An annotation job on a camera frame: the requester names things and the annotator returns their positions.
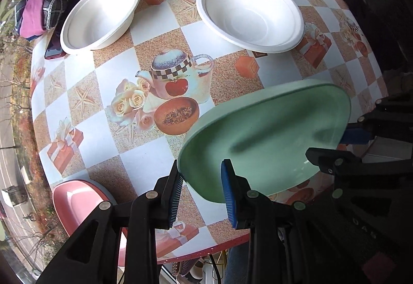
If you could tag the green plate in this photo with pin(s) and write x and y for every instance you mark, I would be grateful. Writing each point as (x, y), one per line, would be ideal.
(274, 129)

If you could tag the person's leg in jeans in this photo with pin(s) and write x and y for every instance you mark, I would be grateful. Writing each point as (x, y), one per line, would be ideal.
(237, 264)

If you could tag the white paper bowl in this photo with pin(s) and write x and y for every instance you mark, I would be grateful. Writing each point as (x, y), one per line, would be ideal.
(96, 16)
(251, 13)

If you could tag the checkered printed tablecloth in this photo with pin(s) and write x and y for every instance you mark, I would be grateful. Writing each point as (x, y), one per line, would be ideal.
(96, 135)

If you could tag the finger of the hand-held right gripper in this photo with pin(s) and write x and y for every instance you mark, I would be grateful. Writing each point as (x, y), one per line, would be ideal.
(335, 163)
(355, 136)

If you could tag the dark red smartphone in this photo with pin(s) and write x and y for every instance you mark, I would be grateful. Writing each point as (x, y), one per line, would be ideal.
(53, 53)

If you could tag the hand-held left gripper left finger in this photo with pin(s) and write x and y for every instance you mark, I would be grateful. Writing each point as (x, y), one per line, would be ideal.
(170, 203)

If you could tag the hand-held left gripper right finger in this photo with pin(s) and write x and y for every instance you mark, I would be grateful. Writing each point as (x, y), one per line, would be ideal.
(229, 198)

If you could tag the pink plate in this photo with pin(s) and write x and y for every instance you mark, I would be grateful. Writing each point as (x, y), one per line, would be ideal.
(77, 203)

